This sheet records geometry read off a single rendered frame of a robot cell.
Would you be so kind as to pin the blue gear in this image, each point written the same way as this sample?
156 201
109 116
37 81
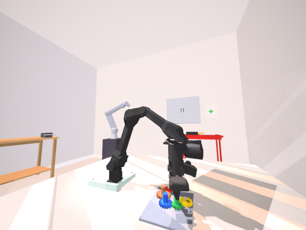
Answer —
165 202

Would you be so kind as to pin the yellow gear with black stripe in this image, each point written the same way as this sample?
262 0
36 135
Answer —
187 202

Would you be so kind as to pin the orange gear with hub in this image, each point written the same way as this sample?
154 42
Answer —
159 194

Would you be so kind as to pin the green gear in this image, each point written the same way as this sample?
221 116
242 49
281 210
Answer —
176 204

